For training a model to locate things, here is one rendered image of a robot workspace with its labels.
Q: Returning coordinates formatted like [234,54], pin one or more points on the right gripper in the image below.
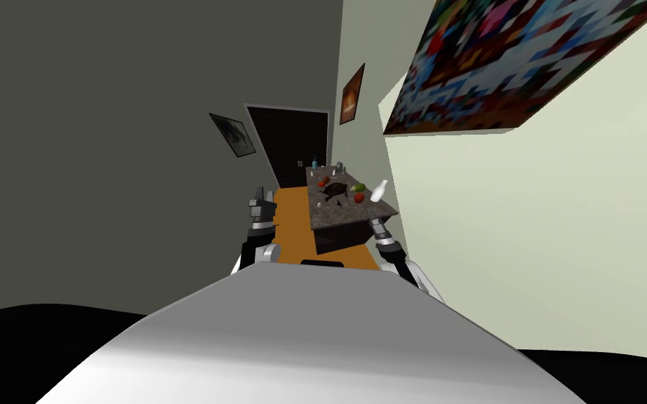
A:
[377,225]

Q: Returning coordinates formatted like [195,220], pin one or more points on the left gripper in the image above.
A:
[262,211]

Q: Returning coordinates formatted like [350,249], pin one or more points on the white bottle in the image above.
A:
[378,193]

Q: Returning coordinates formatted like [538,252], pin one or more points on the red apple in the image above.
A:
[359,197]

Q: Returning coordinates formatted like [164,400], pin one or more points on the dark marble table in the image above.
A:
[341,216]

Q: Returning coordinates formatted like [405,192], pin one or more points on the green fruit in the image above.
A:
[358,187]

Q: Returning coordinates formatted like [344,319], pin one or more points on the black flat dish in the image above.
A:
[335,191]

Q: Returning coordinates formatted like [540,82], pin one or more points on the black door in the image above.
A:
[290,146]

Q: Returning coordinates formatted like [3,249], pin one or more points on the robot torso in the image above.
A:
[312,336]

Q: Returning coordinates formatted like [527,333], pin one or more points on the dark grey wall picture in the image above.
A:
[233,136]

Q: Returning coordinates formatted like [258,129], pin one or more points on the orange brown wall picture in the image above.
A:
[351,96]

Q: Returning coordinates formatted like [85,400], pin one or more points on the large colourful mosaic wall picture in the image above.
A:
[503,56]

